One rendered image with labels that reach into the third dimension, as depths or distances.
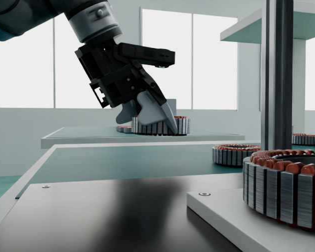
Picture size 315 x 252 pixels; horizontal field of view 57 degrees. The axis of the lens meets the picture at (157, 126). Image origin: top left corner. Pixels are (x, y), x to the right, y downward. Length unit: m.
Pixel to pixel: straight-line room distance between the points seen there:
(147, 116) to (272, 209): 0.33
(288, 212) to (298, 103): 1.16
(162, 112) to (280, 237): 0.35
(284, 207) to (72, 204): 0.17
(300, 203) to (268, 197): 0.02
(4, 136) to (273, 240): 4.66
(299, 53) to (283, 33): 0.91
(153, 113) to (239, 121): 4.92
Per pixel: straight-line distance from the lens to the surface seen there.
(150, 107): 0.49
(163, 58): 0.55
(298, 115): 1.33
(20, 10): 0.49
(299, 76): 1.34
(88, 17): 0.50
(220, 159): 0.59
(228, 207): 0.22
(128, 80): 0.50
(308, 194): 0.18
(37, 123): 4.68
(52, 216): 0.25
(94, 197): 0.29
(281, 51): 0.44
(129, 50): 0.53
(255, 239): 0.17
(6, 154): 4.79
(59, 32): 4.82
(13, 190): 0.44
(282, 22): 0.45
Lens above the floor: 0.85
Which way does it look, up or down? 2 degrees down
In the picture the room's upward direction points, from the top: straight up
